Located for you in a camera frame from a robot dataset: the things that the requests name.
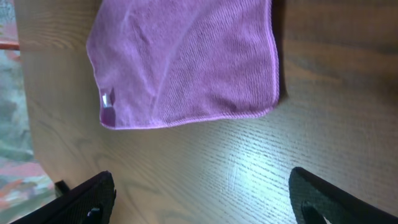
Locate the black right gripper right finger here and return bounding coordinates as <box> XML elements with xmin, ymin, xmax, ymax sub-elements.
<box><xmin>289</xmin><ymin>167</ymin><xmax>397</xmax><ymax>224</ymax></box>

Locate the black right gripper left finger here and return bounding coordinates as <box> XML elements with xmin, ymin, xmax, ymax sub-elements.
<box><xmin>12</xmin><ymin>171</ymin><xmax>116</xmax><ymax>224</ymax></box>

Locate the purple microfiber cloth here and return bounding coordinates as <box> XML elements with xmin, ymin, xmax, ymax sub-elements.
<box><xmin>86</xmin><ymin>0</ymin><xmax>279</xmax><ymax>130</ymax></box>

